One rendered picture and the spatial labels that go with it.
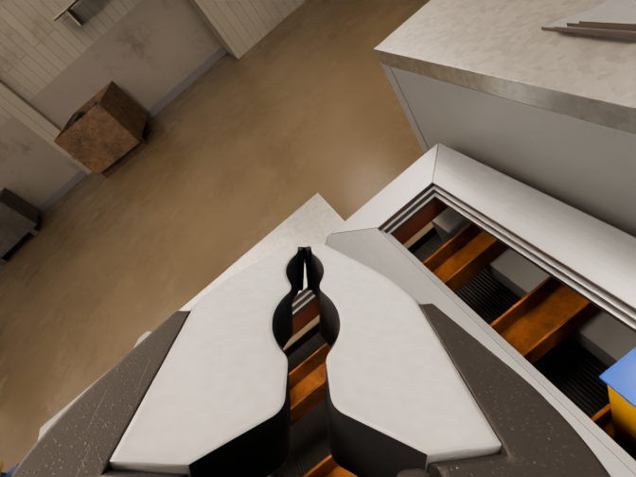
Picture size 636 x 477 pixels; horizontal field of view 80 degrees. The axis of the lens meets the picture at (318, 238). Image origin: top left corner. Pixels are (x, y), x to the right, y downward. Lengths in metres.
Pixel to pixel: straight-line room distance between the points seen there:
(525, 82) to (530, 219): 0.22
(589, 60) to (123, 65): 7.04
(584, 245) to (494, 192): 0.19
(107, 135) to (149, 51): 1.76
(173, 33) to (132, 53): 0.73
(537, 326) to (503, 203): 0.24
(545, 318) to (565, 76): 0.42
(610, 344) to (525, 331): 0.13
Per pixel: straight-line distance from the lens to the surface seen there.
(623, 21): 0.69
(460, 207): 0.82
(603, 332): 0.82
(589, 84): 0.64
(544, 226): 0.73
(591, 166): 0.71
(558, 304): 0.84
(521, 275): 0.89
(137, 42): 7.34
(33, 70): 7.57
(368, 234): 0.84
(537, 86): 0.66
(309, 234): 1.11
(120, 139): 6.28
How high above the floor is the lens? 1.43
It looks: 39 degrees down
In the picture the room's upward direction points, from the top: 42 degrees counter-clockwise
